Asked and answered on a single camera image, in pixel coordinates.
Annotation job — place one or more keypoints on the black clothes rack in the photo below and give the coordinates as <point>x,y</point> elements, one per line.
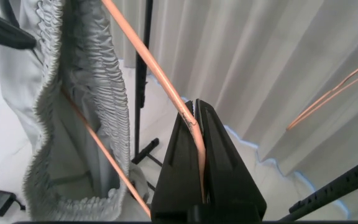
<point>141,77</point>

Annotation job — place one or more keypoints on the pale grey shorts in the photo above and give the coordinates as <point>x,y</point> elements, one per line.
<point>104,77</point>

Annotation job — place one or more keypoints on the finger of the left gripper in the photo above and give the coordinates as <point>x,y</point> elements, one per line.
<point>5,32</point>

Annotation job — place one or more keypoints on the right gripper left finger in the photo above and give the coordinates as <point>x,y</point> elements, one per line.
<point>176,186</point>

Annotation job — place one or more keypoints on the white curtain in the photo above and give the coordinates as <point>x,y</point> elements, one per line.
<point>244,62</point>

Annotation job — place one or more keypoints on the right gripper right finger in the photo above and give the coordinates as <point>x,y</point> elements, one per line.
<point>232,193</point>

